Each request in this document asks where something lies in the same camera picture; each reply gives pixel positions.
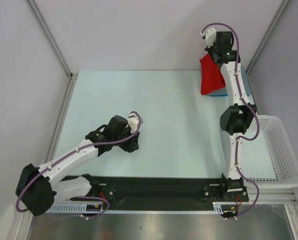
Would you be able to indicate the left aluminium frame post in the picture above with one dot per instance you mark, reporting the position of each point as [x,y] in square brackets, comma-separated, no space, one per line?
[37,14]

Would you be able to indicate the right aluminium frame post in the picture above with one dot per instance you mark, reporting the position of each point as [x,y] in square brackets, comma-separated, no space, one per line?
[273,24]

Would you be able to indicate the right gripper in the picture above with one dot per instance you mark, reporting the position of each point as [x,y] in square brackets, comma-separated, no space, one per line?
[209,50]

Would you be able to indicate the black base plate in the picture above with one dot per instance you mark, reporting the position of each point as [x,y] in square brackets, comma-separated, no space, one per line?
[163,193]

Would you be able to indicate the front aluminium rail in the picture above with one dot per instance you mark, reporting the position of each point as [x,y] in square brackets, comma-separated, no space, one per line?
[266,196]

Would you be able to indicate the red t shirt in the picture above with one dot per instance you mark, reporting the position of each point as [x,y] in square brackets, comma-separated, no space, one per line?
[211,77]

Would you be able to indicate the aluminium frame post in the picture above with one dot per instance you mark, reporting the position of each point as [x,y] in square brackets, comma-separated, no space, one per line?
[273,24]
[37,14]

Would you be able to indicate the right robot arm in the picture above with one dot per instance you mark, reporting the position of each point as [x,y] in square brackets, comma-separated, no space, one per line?
[238,122]

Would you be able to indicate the folded grey-blue t shirt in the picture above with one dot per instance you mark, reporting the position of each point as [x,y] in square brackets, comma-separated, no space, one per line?
[245,82]

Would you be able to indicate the folded bright blue t shirt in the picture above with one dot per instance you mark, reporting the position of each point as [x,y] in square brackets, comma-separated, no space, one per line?
[222,95]

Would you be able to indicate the white plastic basket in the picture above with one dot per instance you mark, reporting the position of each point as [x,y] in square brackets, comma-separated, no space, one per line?
[270,160]

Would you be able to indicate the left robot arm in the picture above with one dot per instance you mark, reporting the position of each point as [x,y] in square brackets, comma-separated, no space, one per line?
[39,187]

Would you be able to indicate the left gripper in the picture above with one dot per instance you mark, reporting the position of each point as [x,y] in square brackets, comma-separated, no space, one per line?
[133,144]

